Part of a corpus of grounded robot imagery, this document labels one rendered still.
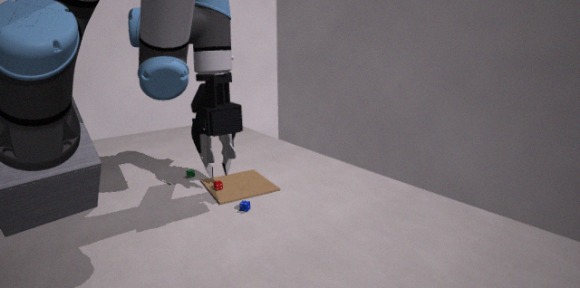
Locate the blue die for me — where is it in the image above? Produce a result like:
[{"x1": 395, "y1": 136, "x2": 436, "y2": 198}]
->
[{"x1": 239, "y1": 200, "x2": 250, "y2": 212}]

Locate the tan mat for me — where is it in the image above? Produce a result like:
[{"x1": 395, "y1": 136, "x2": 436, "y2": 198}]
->
[{"x1": 201, "y1": 169, "x2": 280, "y2": 205}]

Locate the red die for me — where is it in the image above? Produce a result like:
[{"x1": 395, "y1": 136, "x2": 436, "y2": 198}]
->
[{"x1": 213, "y1": 180, "x2": 223, "y2": 190}]

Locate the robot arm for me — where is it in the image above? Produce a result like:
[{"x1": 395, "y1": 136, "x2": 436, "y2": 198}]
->
[{"x1": 0, "y1": 0, "x2": 234, "y2": 171}]

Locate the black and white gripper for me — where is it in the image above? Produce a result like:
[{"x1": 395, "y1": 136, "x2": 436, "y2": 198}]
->
[{"x1": 191, "y1": 72, "x2": 243, "y2": 178}]

